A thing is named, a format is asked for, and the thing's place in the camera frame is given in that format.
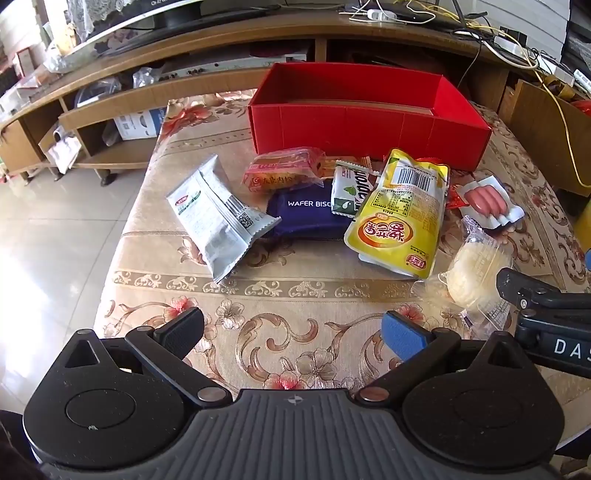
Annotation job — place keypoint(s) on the red sausage packet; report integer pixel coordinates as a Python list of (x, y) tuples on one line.
[(485, 201)]

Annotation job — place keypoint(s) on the wooden television stand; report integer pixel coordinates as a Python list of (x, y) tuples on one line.
[(207, 46)]

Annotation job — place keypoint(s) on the round pastry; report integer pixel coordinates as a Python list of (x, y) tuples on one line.
[(471, 272)]

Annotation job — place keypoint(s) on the red cardboard box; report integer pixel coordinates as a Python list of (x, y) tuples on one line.
[(369, 134)]

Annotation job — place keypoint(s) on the silver audio device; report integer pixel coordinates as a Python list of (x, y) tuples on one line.
[(221, 69)]

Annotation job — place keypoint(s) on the white power adapter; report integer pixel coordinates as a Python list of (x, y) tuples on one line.
[(376, 14)]

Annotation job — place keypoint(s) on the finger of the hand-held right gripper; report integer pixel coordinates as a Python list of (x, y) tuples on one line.
[(521, 288)]

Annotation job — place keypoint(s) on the black television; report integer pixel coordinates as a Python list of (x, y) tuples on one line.
[(138, 27)]

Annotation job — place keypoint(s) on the white blue carton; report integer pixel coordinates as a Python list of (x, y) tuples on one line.
[(138, 123)]

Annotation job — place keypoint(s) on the silver snack packet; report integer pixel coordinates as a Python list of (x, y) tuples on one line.
[(217, 221)]

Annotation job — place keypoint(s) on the red bread packet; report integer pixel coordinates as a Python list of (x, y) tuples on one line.
[(281, 173)]

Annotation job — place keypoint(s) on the orange snack packet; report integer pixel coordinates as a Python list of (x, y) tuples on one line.
[(330, 167)]

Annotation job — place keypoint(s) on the yellow snack pouch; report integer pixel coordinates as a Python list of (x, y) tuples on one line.
[(392, 230)]

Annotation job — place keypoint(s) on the green white wafer packet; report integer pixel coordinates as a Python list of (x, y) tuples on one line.
[(351, 189)]

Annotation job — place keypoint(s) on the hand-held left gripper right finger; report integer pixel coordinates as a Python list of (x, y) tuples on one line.
[(406, 339)]

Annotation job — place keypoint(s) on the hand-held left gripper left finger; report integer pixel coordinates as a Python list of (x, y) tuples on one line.
[(181, 333)]

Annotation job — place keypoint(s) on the navy wafer biscuit packet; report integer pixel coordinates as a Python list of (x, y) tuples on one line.
[(304, 217)]

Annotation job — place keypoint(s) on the white power strip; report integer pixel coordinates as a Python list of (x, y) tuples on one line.
[(512, 46)]

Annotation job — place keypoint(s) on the white lace cloth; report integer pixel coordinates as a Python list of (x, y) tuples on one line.
[(101, 9)]

